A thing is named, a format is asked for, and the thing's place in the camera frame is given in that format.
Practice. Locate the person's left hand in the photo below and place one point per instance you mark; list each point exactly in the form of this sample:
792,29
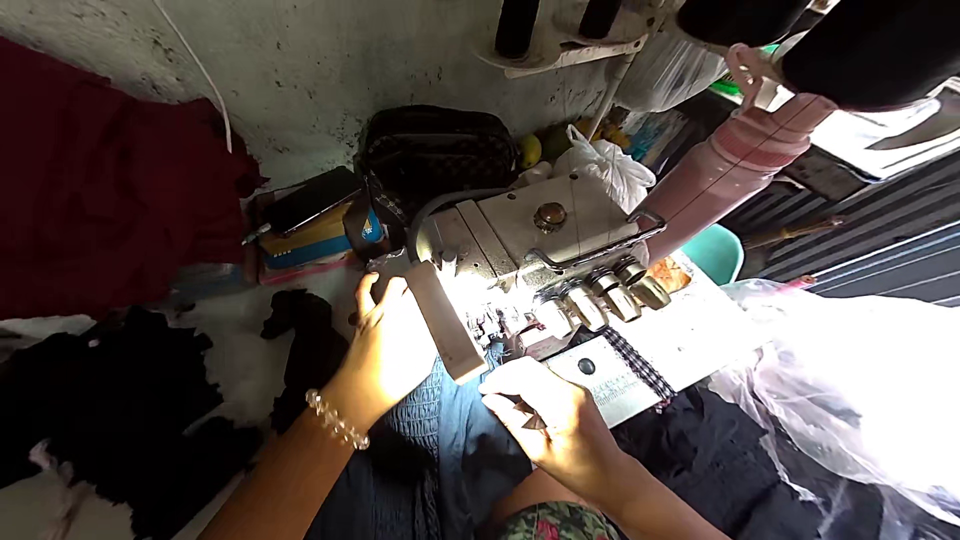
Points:
394,349

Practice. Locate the person's right hand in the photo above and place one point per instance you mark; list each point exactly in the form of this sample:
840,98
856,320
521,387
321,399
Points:
566,420

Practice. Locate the person's left fingers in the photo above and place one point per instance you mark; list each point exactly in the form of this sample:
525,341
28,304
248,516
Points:
366,296

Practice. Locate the person's right index finger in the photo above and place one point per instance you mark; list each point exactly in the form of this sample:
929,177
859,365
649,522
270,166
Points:
514,376

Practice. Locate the person's right thumb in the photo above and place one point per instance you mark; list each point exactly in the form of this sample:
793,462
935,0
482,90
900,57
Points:
514,421

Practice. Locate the blue-grey smocked fabric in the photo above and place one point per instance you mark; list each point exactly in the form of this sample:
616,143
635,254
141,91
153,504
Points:
454,442

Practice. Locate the person's right forearm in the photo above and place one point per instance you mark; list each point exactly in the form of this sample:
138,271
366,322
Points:
652,499

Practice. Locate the black cloth piece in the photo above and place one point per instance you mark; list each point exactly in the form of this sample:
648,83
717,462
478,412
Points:
307,337

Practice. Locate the yellow and blue box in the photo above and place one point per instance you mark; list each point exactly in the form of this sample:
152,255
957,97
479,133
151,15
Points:
307,244

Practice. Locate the black phone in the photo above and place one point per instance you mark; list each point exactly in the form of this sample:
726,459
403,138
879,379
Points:
315,201

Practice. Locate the black-white checkered fabric strip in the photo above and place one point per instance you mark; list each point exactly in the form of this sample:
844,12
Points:
637,364

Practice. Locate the beige overlock sewing machine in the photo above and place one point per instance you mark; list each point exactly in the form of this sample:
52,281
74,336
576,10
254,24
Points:
517,229

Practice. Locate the dark checkered bag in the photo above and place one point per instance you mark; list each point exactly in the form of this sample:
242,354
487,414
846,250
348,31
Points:
442,154

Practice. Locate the dark navy fabric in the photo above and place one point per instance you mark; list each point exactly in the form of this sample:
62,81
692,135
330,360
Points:
705,457

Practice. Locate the yellow-green fruit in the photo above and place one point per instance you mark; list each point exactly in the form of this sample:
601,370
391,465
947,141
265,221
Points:
529,151

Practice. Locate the white knotted plastic bag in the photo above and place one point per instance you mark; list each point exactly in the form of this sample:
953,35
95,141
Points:
611,169

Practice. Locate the teal plastic bowl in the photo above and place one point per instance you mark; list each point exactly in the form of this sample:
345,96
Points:
716,255

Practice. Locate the pile of black fabric scraps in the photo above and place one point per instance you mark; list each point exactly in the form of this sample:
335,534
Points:
120,412

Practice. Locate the maroon cloth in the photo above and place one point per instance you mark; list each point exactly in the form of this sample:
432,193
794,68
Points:
105,180

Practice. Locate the pink bottle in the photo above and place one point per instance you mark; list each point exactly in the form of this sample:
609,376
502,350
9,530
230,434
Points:
720,176

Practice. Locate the small black thread cone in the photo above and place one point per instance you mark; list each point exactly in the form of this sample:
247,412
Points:
599,18
517,28

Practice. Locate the wooden stick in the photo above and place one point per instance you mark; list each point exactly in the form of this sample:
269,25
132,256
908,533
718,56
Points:
795,231

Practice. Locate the white thread stand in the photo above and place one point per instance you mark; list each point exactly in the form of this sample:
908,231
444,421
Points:
574,56

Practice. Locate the clear hanging plastic bag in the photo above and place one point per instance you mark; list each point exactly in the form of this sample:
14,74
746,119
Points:
667,75

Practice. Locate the large translucent plastic bag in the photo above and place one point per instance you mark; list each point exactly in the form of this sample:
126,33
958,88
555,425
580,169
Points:
870,375

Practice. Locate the grey corrugated metal panel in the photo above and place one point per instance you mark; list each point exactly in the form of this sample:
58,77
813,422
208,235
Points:
870,240

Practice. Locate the large black thread cone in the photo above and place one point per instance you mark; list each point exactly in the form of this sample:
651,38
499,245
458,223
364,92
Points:
877,52
739,19

